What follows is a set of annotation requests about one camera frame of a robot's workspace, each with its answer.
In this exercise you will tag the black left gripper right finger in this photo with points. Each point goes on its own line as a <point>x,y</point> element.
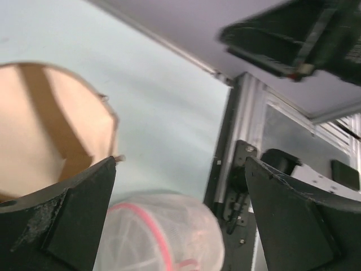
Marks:
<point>302,227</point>

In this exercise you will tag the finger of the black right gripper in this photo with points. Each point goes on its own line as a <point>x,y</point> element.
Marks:
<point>280,40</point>

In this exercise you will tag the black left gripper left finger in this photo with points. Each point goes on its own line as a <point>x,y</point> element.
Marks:
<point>58,227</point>

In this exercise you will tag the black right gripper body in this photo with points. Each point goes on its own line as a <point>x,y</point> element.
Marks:
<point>336,49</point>

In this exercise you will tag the beige cylindrical zipper bag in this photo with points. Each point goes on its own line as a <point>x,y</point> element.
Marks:
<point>54,125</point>

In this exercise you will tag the white mesh laundry bag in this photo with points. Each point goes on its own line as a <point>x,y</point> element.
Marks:
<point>159,232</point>

